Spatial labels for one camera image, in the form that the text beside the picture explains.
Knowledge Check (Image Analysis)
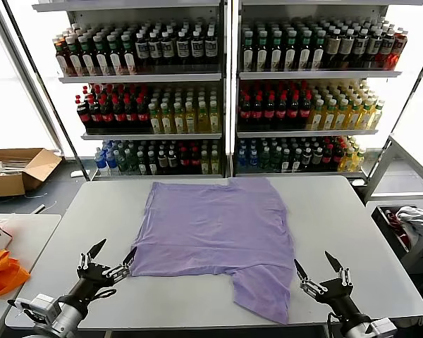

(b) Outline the white crumpled garment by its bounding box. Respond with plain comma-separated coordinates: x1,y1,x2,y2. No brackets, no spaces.
394,206,423,247

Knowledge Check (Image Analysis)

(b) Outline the black plastic crate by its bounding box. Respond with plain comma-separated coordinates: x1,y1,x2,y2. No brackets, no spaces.
372,204,423,263

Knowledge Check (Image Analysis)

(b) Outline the white side table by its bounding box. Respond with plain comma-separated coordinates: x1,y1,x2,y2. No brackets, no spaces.
0,213,63,338

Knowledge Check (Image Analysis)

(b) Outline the white metal shelf rack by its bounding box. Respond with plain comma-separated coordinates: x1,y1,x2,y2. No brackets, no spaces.
232,0,423,179
31,0,231,181

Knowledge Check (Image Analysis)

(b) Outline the white packing material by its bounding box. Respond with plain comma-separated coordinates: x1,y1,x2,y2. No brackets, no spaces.
0,157,35,176

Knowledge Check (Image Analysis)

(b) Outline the dark bottle beige label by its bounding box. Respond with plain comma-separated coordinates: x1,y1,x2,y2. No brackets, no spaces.
340,28,355,68
326,28,342,68

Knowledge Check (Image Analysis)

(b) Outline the red drink bottle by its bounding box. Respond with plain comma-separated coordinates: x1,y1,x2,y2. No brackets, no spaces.
391,30,409,70

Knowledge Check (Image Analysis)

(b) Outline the dark bottle green neck label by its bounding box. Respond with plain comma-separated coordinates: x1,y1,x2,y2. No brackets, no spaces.
312,30,325,70
66,35,81,76
241,30,255,70
107,33,122,75
298,30,312,70
255,30,269,70
284,30,298,70
121,33,136,75
79,34,94,76
93,34,109,76
269,30,283,70

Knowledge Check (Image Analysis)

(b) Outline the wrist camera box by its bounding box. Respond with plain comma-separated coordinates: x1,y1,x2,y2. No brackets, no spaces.
7,293,63,327
368,316,398,338

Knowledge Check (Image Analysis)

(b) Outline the dark bottle black white label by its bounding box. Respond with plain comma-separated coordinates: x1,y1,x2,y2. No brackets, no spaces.
135,32,149,66
367,28,382,68
176,30,190,65
380,30,395,68
161,31,175,66
204,30,219,65
190,30,204,65
148,31,162,66
354,28,369,68

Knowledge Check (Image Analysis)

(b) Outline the red crumpled garment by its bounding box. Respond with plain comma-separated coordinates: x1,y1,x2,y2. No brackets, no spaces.
383,208,410,249

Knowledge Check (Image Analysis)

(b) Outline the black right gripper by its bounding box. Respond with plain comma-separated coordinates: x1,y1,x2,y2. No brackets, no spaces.
293,250,371,330

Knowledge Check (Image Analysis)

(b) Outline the yellow juice bottle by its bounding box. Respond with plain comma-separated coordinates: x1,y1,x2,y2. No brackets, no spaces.
340,147,355,173
348,98,362,131
371,100,385,130
360,99,374,130
352,148,367,173
149,102,162,134
323,99,338,131
309,99,324,131
197,101,210,134
209,100,221,134
185,101,197,134
335,99,350,131
173,101,185,134
161,102,173,134

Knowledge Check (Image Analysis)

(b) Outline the open cardboard box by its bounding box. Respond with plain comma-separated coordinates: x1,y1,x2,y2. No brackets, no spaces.
0,147,63,199

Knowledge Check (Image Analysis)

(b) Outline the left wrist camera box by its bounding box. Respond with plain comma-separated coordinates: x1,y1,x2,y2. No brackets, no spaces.
7,293,63,327

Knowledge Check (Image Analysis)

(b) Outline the orange white carton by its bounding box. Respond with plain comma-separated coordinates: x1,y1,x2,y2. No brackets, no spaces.
0,220,14,251

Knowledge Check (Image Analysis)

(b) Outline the orange fabric bag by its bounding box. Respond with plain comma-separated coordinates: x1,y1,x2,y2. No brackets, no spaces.
0,249,32,300

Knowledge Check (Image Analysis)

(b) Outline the dark slanted pole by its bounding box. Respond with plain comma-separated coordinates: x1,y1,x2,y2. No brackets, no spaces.
1,0,91,182

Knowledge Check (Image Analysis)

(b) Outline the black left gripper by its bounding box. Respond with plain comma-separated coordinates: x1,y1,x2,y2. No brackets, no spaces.
67,238,138,310

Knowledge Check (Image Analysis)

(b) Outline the grey metal cart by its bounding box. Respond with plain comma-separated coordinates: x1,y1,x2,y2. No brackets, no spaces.
362,134,423,274

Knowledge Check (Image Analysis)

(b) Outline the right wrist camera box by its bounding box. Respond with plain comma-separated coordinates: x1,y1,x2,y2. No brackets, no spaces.
368,316,398,338

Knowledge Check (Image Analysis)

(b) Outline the reddish tea bottle white label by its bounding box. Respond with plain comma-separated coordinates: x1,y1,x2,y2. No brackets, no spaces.
55,36,68,77

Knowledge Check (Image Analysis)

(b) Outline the purple t-shirt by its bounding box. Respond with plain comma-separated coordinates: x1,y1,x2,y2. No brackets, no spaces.
130,177,297,325

